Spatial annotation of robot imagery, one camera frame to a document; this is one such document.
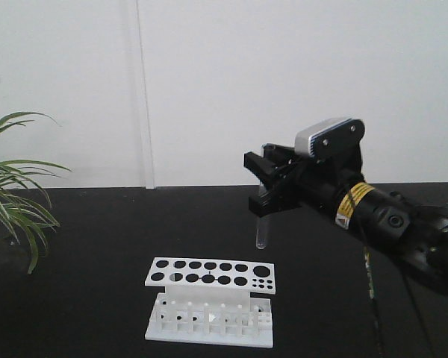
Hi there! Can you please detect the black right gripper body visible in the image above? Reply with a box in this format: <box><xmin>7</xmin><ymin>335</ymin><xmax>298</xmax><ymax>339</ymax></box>
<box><xmin>272</xmin><ymin>144</ymin><xmax>364</xmax><ymax>211</ymax></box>

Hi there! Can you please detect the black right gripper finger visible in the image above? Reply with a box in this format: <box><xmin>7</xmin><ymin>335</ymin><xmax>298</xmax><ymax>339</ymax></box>
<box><xmin>248</xmin><ymin>189</ymin><xmax>295</xmax><ymax>217</ymax></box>
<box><xmin>243</xmin><ymin>151</ymin><xmax>284</xmax><ymax>186</ymax></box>

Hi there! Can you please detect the tall glass test tube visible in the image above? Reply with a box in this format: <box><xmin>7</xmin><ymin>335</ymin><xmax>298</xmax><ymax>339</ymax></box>
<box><xmin>254</xmin><ymin>143</ymin><xmax>276</xmax><ymax>250</ymax></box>

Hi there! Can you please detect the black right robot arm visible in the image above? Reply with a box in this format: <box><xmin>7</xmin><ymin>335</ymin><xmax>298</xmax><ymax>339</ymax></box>
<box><xmin>243</xmin><ymin>145</ymin><xmax>448</xmax><ymax>296</ymax></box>

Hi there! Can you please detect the white test tube rack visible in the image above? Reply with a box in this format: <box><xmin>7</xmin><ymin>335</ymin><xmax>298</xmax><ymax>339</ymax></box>
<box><xmin>144</xmin><ymin>257</ymin><xmax>276</xmax><ymax>348</ymax></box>

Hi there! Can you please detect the green potted plant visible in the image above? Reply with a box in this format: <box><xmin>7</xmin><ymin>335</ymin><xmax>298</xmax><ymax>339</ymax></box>
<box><xmin>0</xmin><ymin>104</ymin><xmax>72</xmax><ymax>276</ymax></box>

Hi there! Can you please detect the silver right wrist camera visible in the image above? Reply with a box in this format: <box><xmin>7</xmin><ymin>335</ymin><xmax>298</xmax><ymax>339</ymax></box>
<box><xmin>294</xmin><ymin>117</ymin><xmax>365</xmax><ymax>160</ymax></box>

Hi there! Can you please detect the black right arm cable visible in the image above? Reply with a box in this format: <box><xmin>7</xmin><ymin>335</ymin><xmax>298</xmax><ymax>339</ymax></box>
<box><xmin>349</xmin><ymin>188</ymin><xmax>440</xmax><ymax>358</ymax></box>

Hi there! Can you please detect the white wall trunking strip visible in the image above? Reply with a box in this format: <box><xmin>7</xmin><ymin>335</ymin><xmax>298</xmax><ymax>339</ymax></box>
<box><xmin>135</xmin><ymin>0</ymin><xmax>155</xmax><ymax>189</ymax></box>

